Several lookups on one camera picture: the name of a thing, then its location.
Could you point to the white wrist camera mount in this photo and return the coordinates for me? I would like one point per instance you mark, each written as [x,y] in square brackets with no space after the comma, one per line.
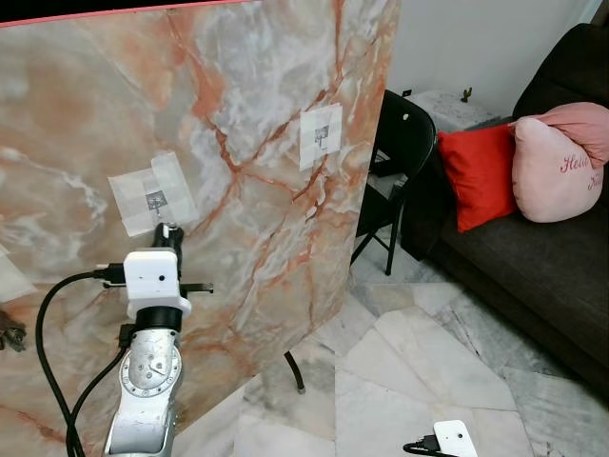
[152,276]
[455,440]

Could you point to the dark fabric sofa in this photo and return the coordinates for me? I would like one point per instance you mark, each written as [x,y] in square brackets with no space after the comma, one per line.
[533,276]

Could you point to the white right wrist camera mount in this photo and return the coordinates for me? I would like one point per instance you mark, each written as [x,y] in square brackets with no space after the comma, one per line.
[455,440]

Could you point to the pink cushion with lettering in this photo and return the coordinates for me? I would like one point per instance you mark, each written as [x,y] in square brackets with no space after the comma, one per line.
[557,181]

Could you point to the tiny dark figure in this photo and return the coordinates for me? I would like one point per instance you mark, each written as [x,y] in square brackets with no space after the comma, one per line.
[467,94]

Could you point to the white side table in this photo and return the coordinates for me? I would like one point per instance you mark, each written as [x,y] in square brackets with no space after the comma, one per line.
[452,109]

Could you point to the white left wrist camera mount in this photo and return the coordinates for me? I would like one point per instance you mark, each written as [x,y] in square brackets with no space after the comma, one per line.
[152,276]

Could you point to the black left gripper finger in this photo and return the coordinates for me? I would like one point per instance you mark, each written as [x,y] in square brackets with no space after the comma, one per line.
[168,238]

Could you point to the black folding chair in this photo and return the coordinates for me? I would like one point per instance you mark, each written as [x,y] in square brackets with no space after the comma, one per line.
[404,129]

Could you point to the marble top folding table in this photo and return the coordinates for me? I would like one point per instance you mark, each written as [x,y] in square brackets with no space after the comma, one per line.
[238,95]

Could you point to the red cushion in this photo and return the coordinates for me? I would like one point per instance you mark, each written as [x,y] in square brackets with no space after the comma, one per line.
[481,171]

